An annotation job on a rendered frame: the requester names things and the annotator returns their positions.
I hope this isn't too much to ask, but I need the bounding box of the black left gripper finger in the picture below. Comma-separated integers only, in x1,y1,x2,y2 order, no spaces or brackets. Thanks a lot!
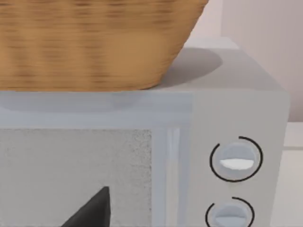
59,186,112,227

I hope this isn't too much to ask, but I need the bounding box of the pale microwave door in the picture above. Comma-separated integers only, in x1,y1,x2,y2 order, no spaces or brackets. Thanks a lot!
0,91,195,227

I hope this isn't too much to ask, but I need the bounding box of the pale microwave knob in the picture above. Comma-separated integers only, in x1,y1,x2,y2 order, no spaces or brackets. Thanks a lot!
212,202,250,227
218,142,257,177

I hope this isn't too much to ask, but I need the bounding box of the woven wicker basket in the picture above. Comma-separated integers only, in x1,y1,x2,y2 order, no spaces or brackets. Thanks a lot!
0,0,210,92

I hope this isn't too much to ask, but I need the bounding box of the pale microwave oven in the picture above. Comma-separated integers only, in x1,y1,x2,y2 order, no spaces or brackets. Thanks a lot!
0,36,290,227

